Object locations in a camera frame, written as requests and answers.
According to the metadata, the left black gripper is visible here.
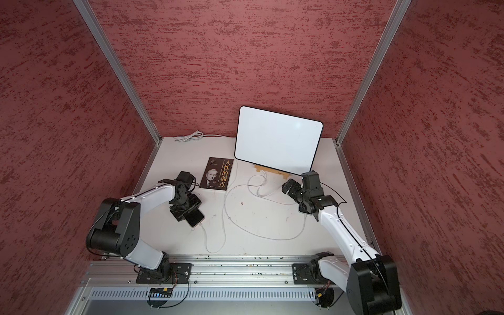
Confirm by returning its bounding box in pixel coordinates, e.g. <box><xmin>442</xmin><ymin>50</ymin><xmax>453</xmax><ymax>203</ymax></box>
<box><xmin>171</xmin><ymin>192</ymin><xmax>202</xmax><ymax>221</ymax></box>

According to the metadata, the black smartphone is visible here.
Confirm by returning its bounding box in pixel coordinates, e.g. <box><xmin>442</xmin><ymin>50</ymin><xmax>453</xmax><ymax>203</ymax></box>
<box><xmin>183</xmin><ymin>209</ymin><xmax>205</xmax><ymax>228</ymax></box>

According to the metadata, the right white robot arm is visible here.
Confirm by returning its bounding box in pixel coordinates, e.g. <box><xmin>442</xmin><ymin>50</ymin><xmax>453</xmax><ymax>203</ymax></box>
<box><xmin>282</xmin><ymin>179</ymin><xmax>402</xmax><ymax>314</ymax></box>

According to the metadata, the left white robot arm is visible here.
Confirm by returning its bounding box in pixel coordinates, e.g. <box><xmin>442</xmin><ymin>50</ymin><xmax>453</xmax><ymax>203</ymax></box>
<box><xmin>85</xmin><ymin>171</ymin><xmax>205</xmax><ymax>284</ymax></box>

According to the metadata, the wooden board stand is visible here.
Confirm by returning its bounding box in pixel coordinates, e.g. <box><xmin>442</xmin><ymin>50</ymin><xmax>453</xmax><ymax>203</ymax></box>
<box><xmin>254</xmin><ymin>164</ymin><xmax>290</xmax><ymax>180</ymax></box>

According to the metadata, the dark portrait book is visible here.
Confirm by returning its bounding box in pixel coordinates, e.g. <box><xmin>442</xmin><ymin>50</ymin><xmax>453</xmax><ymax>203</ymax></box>
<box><xmin>199</xmin><ymin>157</ymin><xmax>234</xmax><ymax>191</ymax></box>

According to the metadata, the left black connector board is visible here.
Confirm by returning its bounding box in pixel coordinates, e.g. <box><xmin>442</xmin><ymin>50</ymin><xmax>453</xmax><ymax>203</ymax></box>
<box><xmin>148</xmin><ymin>287</ymin><xmax>173</xmax><ymax>299</ymax></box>

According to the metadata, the perforated white vent strip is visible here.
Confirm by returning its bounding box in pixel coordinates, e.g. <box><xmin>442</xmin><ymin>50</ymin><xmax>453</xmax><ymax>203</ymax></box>
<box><xmin>88</xmin><ymin>286</ymin><xmax>316</xmax><ymax>302</ymax></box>

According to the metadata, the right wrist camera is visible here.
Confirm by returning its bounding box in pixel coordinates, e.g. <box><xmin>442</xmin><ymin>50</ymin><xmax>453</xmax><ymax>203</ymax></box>
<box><xmin>302</xmin><ymin>171</ymin><xmax>321</xmax><ymax>190</ymax></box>

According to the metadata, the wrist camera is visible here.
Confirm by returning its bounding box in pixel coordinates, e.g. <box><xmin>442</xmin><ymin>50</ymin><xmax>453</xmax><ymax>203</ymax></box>
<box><xmin>302</xmin><ymin>171</ymin><xmax>321</xmax><ymax>190</ymax></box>
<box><xmin>176</xmin><ymin>171</ymin><xmax>197</xmax><ymax>190</ymax></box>

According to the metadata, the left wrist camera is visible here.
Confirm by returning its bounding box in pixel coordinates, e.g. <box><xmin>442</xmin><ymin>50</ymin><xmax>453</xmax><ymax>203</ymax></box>
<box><xmin>176</xmin><ymin>171</ymin><xmax>197</xmax><ymax>190</ymax></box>

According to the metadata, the white board black frame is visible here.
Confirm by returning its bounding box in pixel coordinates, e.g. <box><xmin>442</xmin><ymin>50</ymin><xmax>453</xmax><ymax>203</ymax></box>
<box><xmin>234</xmin><ymin>106</ymin><xmax>324</xmax><ymax>175</ymax></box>

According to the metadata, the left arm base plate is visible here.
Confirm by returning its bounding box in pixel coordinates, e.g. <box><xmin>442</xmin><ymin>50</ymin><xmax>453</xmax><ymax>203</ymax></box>
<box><xmin>136</xmin><ymin>262</ymin><xmax>193</xmax><ymax>286</ymax></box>

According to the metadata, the aluminium mounting rail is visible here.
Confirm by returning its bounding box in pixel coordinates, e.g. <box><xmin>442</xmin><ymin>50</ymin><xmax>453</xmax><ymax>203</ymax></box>
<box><xmin>80</xmin><ymin>255</ymin><xmax>402</xmax><ymax>287</ymax></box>

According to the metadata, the bundled white cable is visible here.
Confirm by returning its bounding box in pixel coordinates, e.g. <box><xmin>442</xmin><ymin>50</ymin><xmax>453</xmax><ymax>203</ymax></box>
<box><xmin>173</xmin><ymin>130</ymin><xmax>237</xmax><ymax>143</ymax></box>

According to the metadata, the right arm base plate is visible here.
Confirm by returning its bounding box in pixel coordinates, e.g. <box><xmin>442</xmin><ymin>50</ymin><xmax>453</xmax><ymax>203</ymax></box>
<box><xmin>292</xmin><ymin>263</ymin><xmax>328</xmax><ymax>285</ymax></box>

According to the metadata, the aluminium right corner post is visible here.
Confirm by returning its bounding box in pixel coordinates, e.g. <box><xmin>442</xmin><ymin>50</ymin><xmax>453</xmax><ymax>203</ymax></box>
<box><xmin>335</xmin><ymin>0</ymin><xmax>412</xmax><ymax>148</ymax></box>

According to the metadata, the aluminium corner post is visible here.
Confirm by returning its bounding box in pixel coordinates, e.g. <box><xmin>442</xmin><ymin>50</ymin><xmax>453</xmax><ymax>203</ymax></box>
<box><xmin>335</xmin><ymin>0</ymin><xmax>412</xmax><ymax>148</ymax></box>
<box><xmin>73</xmin><ymin>0</ymin><xmax>162</xmax><ymax>146</ymax></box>

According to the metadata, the aluminium left corner post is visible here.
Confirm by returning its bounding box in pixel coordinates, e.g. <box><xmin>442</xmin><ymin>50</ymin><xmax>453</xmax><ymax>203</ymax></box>
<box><xmin>73</xmin><ymin>0</ymin><xmax>162</xmax><ymax>146</ymax></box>

